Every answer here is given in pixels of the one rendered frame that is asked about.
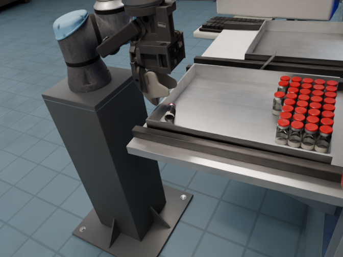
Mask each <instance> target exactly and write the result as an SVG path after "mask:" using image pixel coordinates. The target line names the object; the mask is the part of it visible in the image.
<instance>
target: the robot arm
mask: <svg viewBox="0 0 343 257"><path fill-rule="evenodd" d="M93 7H94V11H95V13H92V14H89V13H88V12H87V11H86V10H76V11H73V12H70V13H67V14H65V15H63V16H61V17H59V18H58V19H57V20H56V21H55V22H54V24H53V29H54V32H55V35H56V40H57V41H58V44H59V46H60V49H61V52H62V55H63V58H64V60H65V63H66V66H67V77H68V79H67V83H68V85H69V88H70V90H71V91H73V92H77V93H85V92H91V91H95V90H98V89H100V88H102V87H104V86H106V85H107V84H108V83H109V82H110V81H111V79H112V77H111V73H110V70H109V69H108V68H107V66H106V64H105V63H104V61H103V60H102V59H101V57H102V58H105V57H107V56H108V55H115V54H117V53H118V52H119V50H120V47H121V46H123V45H127V44H128V43H130V48H129V53H130V65H131V69H132V76H133V80H134V82H135V84H136V86H137V87H138V89H139V90H140V92H142V93H143V95H144V96H145V97H146V99H147V100H148V101H149V102H150V103H152V104H153V105H155V106H157V105H158V104H159V100H160V97H168V96H169V95H170V92H169V89H173V88H176V86H177V81H176V79H174V78H173V77H171V76H170V75H168V74H171V72H172V71H173V70H174V69H175V68H176V67H177V65H178V64H179V63H180V62H181V61H182V60H183V59H184V58H186V56H185V45H184V36H183V32H179V31H178V30H175V28H174V20H173V12H174V11H175V10H176V9H177V8H176V1H165V0H96V2H95V4H94V6H93ZM145 68H146V69H145Z"/></svg>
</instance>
